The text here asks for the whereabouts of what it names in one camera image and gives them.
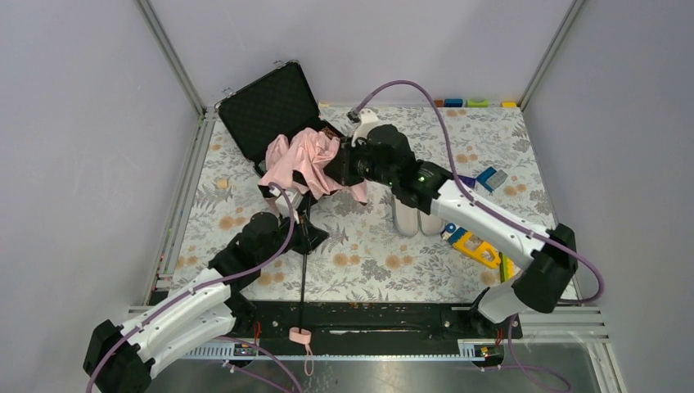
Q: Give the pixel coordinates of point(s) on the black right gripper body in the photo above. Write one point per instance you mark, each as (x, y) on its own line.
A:
(346, 164)

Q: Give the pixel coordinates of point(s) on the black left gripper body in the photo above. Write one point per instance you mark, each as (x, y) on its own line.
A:
(306, 241)

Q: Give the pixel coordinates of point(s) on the pink folding umbrella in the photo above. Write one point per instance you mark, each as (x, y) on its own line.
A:
(299, 163)

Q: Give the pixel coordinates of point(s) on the lilac umbrella zip case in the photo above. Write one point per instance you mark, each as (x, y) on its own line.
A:
(410, 221)

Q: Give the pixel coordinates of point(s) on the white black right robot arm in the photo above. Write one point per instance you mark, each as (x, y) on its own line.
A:
(546, 257)

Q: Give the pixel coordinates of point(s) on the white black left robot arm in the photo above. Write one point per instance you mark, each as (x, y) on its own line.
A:
(127, 357)

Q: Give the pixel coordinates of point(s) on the floral table cloth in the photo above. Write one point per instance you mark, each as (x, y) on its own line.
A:
(364, 256)

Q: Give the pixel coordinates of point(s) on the black poker chip case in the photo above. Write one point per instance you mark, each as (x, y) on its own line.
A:
(279, 103)

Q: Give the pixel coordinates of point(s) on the purple toy brick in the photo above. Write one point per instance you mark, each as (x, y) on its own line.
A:
(468, 181)

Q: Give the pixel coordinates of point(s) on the blue toy brick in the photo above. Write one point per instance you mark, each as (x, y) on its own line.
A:
(484, 177)

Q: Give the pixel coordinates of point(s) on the yellow toy brick vehicle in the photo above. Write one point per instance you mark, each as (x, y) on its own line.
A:
(480, 251)

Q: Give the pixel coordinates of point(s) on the grey toy brick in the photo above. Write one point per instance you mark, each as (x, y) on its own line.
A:
(496, 180)

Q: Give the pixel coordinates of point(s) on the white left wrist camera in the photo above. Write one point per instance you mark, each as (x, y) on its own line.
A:
(285, 202)

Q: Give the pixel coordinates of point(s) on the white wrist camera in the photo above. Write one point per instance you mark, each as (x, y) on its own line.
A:
(285, 202)
(366, 120)

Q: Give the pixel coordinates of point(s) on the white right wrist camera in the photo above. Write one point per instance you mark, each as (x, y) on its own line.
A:
(366, 120)

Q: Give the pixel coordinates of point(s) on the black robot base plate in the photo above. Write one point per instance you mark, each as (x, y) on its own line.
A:
(355, 330)

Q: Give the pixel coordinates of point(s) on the blue block at wall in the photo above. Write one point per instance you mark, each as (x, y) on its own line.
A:
(454, 102)

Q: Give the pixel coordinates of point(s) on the green block at wall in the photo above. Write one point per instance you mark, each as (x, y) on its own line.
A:
(477, 103)

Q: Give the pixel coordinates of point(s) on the aluminium frame rail left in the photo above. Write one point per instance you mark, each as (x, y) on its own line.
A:
(163, 265)

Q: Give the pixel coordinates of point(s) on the aluminium frame rail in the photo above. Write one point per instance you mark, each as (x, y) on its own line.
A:
(163, 265)
(567, 22)

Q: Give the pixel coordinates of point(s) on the aluminium frame rail right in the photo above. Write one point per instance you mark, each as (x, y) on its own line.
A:
(567, 22)

